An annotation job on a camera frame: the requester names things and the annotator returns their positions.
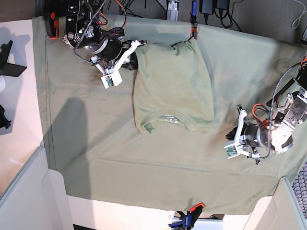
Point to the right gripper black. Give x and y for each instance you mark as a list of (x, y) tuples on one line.
[(111, 50)]

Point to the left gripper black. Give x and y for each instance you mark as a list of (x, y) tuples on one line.
[(247, 137)]

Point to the light green T-shirt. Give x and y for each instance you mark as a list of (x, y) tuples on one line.
[(172, 81)]

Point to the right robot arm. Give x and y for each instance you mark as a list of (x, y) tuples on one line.
[(91, 39)]

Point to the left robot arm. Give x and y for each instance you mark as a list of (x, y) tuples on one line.
[(271, 126)]

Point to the green table cloth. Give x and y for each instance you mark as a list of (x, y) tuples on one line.
[(90, 135)]

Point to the orange black clamp left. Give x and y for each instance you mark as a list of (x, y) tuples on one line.
[(52, 26)]

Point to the blue orange clamp bottom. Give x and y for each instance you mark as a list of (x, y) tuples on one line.
[(187, 221)]

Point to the black stand upper left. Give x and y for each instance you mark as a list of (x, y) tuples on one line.
[(6, 68)]

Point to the black stand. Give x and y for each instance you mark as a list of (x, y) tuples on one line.
[(4, 122), (6, 68)]

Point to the black stand lower left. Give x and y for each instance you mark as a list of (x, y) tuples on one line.
[(4, 122)]

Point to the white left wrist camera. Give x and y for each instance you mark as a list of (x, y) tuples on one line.
[(231, 150)]

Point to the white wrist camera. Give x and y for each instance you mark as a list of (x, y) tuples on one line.
[(231, 150), (113, 79)]

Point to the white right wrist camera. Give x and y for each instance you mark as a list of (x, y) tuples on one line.
[(113, 79)]

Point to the silver aluminium post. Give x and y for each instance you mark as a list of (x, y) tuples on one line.
[(172, 10)]

